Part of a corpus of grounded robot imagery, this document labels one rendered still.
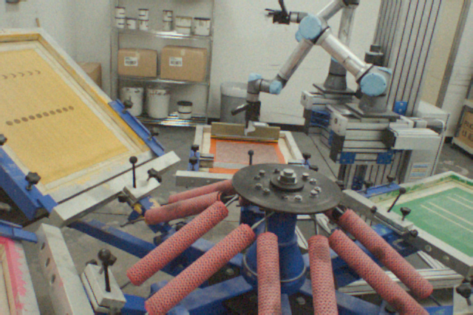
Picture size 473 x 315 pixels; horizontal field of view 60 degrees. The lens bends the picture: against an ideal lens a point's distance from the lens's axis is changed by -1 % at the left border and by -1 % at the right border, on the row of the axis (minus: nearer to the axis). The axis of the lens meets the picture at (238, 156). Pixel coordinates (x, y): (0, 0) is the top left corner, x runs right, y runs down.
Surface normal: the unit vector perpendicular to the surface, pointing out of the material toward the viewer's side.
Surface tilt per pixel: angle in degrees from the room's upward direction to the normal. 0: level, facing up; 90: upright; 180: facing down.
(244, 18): 90
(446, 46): 90
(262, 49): 90
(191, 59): 89
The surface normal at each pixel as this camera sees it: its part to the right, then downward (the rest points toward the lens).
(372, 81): -0.33, 0.39
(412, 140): 0.19, 0.38
